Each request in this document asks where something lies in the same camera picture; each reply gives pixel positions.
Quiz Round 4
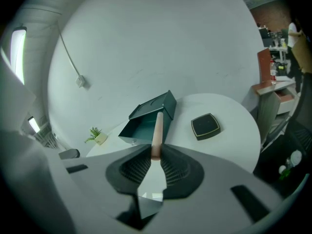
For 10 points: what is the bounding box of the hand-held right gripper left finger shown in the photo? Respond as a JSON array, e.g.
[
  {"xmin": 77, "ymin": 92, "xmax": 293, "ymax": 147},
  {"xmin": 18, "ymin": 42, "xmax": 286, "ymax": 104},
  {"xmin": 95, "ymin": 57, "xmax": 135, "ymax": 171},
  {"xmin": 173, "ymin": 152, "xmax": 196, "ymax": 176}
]
[{"xmin": 105, "ymin": 144, "xmax": 153, "ymax": 194}]

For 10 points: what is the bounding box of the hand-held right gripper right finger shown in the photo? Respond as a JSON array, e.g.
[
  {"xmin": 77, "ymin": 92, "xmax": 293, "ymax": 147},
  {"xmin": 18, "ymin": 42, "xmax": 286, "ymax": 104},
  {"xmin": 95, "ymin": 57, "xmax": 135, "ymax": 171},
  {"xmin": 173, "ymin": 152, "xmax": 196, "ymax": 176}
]
[{"xmin": 159, "ymin": 143, "xmax": 205, "ymax": 200}]

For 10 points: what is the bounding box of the pink makeup stick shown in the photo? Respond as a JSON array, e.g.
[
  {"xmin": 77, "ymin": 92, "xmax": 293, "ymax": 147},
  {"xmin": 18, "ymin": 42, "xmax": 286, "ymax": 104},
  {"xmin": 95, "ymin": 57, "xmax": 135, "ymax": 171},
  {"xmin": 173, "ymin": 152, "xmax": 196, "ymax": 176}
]
[{"xmin": 151, "ymin": 112, "xmax": 164, "ymax": 160}]

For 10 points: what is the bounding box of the dark green metal box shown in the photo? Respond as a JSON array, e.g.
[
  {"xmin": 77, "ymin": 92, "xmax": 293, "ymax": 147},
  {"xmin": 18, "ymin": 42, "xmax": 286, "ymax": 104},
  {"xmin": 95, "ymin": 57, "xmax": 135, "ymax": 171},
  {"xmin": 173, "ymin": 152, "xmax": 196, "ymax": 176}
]
[{"xmin": 117, "ymin": 90, "xmax": 177, "ymax": 146}]

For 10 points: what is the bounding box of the black square makeup compact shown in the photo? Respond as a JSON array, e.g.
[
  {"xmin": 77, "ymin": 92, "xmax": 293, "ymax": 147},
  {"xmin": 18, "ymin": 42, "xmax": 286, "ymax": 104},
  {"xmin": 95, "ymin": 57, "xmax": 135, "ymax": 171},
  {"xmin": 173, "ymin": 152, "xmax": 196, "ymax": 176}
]
[{"xmin": 190, "ymin": 113, "xmax": 222, "ymax": 141}]

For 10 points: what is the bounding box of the brown cardboard box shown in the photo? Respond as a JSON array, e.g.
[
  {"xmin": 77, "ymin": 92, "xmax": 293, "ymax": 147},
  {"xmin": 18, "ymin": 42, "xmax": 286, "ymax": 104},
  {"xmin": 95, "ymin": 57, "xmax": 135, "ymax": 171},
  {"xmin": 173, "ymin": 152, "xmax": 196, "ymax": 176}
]
[{"xmin": 291, "ymin": 30, "xmax": 312, "ymax": 73}]

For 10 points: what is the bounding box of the small potted green plant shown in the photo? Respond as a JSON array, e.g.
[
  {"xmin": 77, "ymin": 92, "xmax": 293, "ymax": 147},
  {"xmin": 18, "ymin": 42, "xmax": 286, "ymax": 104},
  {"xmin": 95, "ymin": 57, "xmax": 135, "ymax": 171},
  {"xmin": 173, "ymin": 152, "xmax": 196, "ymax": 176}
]
[{"xmin": 84, "ymin": 127, "xmax": 109, "ymax": 146}]

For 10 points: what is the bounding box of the grey rounded device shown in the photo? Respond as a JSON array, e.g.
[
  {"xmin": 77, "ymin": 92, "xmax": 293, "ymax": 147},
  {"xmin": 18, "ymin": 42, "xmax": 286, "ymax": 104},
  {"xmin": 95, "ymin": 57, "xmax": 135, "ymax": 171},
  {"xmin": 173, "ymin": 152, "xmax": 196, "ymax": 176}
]
[{"xmin": 58, "ymin": 148, "xmax": 81, "ymax": 159}]

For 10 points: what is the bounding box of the small ceiling light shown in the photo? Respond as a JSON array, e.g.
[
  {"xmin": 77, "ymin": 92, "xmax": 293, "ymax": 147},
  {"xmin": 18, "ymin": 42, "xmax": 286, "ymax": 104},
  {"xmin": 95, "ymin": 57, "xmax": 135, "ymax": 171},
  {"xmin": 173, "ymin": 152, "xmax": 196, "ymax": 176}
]
[{"xmin": 27, "ymin": 116, "xmax": 41, "ymax": 134}]

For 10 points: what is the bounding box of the grey cabinet with open drawer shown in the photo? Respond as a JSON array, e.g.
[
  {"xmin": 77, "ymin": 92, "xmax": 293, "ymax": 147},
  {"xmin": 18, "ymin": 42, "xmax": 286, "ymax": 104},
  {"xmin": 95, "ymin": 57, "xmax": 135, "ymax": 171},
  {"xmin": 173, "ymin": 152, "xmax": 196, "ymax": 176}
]
[{"xmin": 252, "ymin": 80, "xmax": 297, "ymax": 144}]

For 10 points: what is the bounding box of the clear bottle with red label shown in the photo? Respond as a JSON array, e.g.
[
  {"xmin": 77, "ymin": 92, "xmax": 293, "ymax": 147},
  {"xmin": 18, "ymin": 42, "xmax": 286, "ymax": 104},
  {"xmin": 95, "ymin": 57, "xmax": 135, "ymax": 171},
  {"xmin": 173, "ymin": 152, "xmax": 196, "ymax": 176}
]
[{"xmin": 270, "ymin": 59, "xmax": 278, "ymax": 85}]

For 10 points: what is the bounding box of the brown partition panel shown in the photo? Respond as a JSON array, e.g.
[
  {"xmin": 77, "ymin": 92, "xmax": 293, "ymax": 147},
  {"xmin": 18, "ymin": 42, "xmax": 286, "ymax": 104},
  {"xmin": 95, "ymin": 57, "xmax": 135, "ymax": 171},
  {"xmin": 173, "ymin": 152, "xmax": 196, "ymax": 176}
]
[{"xmin": 257, "ymin": 48, "xmax": 273, "ymax": 83}]

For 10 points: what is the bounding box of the long ceiling light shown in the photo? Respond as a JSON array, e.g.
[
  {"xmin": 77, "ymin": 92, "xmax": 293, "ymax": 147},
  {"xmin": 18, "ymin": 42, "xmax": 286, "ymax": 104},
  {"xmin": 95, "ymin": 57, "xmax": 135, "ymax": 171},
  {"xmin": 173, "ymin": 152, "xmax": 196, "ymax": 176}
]
[{"xmin": 10, "ymin": 26, "xmax": 27, "ymax": 85}]

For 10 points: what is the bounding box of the white wall socket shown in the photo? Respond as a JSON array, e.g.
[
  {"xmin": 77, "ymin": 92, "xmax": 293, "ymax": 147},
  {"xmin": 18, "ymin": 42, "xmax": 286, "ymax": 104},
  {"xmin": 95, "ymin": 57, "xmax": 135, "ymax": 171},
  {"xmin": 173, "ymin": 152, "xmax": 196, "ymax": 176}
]
[{"xmin": 75, "ymin": 74, "xmax": 86, "ymax": 89}]

